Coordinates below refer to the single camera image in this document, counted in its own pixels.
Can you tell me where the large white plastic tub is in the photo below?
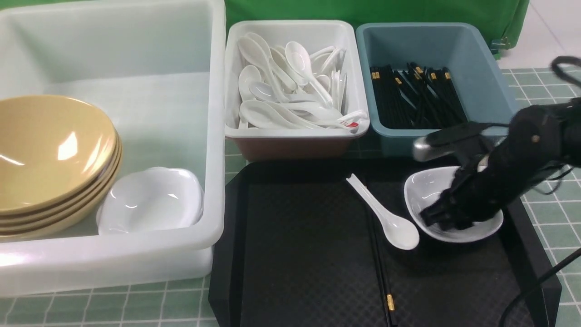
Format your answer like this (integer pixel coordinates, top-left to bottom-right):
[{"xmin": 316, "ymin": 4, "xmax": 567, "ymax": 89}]
[{"xmin": 1, "ymin": 0, "xmax": 226, "ymax": 297}]

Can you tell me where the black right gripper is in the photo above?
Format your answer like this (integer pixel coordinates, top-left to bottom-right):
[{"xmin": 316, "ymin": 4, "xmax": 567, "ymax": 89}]
[{"xmin": 421, "ymin": 105, "xmax": 565, "ymax": 230}]

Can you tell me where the white spoon front of bin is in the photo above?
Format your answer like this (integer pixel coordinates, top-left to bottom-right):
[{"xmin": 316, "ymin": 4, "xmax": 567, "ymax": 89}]
[{"xmin": 239, "ymin": 101, "xmax": 322, "ymax": 129}]

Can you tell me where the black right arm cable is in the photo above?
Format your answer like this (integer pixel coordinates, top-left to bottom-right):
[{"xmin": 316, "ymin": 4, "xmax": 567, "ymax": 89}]
[{"xmin": 499, "ymin": 55, "xmax": 581, "ymax": 327}]

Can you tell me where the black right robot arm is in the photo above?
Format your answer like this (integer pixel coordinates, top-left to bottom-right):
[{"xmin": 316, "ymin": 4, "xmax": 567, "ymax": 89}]
[{"xmin": 414, "ymin": 98, "xmax": 580, "ymax": 230}]

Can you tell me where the green backdrop cloth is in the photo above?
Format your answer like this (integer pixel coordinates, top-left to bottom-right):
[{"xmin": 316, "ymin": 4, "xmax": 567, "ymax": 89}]
[{"xmin": 0, "ymin": 0, "xmax": 530, "ymax": 59}]

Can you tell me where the black serving tray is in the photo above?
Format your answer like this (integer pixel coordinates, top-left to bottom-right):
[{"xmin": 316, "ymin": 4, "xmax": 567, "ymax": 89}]
[{"xmin": 209, "ymin": 158, "xmax": 551, "ymax": 327}]

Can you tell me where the top stacked tan bowl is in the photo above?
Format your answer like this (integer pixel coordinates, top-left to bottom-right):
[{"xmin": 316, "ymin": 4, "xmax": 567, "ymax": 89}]
[{"xmin": 0, "ymin": 133, "xmax": 122, "ymax": 226}]

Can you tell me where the bundle of black chopsticks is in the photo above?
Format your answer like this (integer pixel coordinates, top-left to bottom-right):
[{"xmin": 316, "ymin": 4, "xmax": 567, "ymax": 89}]
[{"xmin": 370, "ymin": 62, "xmax": 468, "ymax": 129}]

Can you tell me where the white square dish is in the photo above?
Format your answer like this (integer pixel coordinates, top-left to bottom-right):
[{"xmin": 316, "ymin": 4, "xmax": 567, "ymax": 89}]
[
  {"xmin": 97, "ymin": 167, "xmax": 203, "ymax": 232},
  {"xmin": 404, "ymin": 166, "xmax": 504, "ymax": 243}
]

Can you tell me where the large upright white spoon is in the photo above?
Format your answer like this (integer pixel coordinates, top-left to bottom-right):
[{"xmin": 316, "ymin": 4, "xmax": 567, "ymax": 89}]
[{"xmin": 285, "ymin": 41, "xmax": 333, "ymax": 106}]

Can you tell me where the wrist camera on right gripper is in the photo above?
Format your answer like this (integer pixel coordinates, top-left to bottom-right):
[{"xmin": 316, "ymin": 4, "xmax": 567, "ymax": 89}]
[{"xmin": 412, "ymin": 121, "xmax": 492, "ymax": 162}]

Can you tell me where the white spoon with red label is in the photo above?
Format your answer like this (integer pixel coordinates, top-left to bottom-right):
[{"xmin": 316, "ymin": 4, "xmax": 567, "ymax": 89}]
[{"xmin": 313, "ymin": 110, "xmax": 369, "ymax": 133}]

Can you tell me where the black chopstick gold band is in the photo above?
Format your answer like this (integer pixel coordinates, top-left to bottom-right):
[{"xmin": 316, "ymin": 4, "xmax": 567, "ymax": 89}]
[{"xmin": 367, "ymin": 204, "xmax": 398, "ymax": 327}]

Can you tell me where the white soup spoon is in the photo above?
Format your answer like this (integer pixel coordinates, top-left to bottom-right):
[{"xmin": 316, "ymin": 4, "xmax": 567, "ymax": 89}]
[{"xmin": 346, "ymin": 174, "xmax": 420, "ymax": 250}]

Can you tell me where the tan noodle bowl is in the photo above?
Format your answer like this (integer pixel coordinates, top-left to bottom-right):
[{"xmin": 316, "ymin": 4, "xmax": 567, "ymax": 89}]
[{"xmin": 0, "ymin": 95, "xmax": 118, "ymax": 215}]

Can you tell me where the white spoon bin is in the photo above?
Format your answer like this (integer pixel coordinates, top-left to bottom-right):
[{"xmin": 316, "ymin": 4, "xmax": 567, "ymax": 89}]
[{"xmin": 225, "ymin": 20, "xmax": 370, "ymax": 161}]

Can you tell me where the middle stacked tan bowl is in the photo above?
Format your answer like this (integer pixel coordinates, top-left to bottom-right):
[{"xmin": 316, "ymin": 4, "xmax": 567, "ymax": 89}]
[{"xmin": 1, "ymin": 143, "xmax": 122, "ymax": 235}]

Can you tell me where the green tiled table mat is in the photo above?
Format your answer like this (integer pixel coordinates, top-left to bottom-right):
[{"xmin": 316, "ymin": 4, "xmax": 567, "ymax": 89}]
[{"xmin": 0, "ymin": 67, "xmax": 581, "ymax": 327}]

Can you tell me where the stacked tan bowl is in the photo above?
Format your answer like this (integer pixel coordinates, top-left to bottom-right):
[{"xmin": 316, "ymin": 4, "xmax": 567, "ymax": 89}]
[
  {"xmin": 1, "ymin": 143, "xmax": 122, "ymax": 235},
  {"xmin": 0, "ymin": 133, "xmax": 122, "ymax": 226},
  {"xmin": 0, "ymin": 161, "xmax": 122, "ymax": 242}
]

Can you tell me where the bottom stacked tan bowl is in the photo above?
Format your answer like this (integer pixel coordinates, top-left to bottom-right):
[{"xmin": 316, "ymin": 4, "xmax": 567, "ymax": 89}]
[{"xmin": 0, "ymin": 161, "xmax": 122, "ymax": 242}]

